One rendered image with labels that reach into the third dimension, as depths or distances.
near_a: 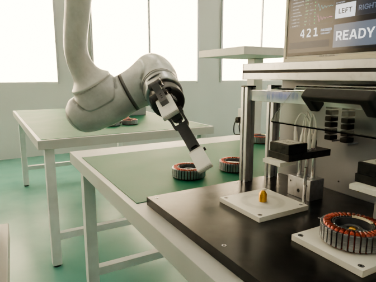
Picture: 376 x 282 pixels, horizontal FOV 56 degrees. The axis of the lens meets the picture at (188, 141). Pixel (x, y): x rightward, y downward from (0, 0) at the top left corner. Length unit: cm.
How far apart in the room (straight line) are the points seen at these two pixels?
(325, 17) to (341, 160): 37
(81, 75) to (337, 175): 71
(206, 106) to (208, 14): 150
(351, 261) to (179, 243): 31
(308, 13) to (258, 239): 54
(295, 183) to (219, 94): 530
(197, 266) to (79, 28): 57
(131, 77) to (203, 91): 517
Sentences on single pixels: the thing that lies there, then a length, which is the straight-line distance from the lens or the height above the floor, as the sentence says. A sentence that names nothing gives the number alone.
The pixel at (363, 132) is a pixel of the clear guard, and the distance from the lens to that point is 49.
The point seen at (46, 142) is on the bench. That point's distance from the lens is 199.
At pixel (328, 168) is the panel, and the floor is 83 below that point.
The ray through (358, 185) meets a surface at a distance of 73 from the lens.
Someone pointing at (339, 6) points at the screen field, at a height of 123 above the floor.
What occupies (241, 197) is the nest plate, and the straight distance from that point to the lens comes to 90.
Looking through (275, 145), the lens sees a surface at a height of 91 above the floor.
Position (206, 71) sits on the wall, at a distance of 605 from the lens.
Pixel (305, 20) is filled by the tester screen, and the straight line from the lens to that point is 95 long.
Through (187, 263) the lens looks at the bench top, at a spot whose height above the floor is 73.
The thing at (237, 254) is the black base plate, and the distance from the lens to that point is 66.
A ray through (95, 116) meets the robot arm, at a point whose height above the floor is 99.
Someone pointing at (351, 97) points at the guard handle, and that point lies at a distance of 49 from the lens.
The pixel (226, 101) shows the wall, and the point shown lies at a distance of 631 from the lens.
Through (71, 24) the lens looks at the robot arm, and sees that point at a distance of 87.
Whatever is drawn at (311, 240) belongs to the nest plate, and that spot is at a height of 78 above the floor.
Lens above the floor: 108
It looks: 10 degrees down
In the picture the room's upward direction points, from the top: straight up
